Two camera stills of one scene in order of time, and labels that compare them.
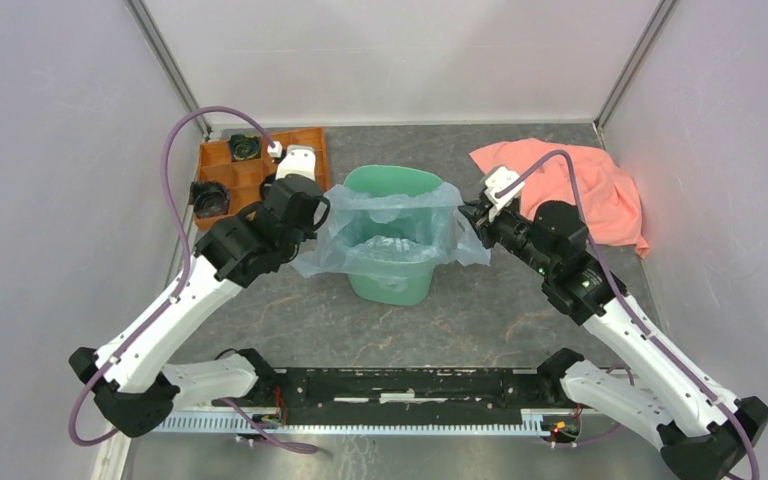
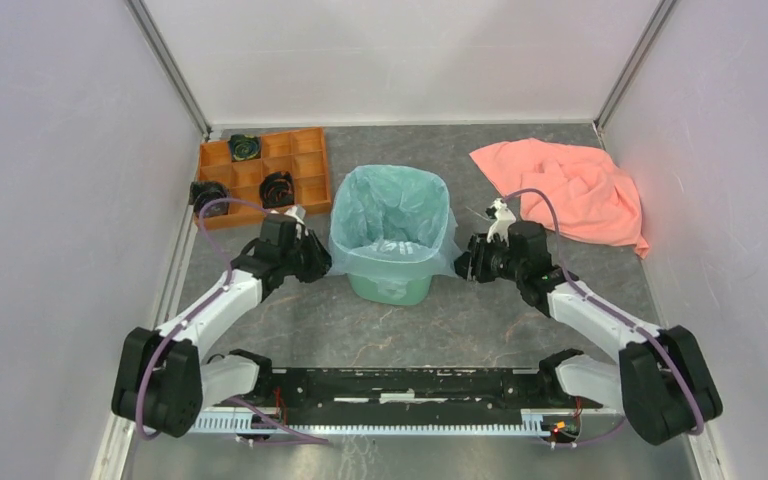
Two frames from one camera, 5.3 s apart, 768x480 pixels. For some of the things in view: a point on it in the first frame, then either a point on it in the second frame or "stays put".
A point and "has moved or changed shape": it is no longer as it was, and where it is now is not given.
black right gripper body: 510,228 to 494,260
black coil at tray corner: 210,198 stays put
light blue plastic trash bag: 367,230 has moved or changed shape
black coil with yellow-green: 244,148 stays put
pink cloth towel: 610,210 stays put
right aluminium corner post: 662,10 stays put
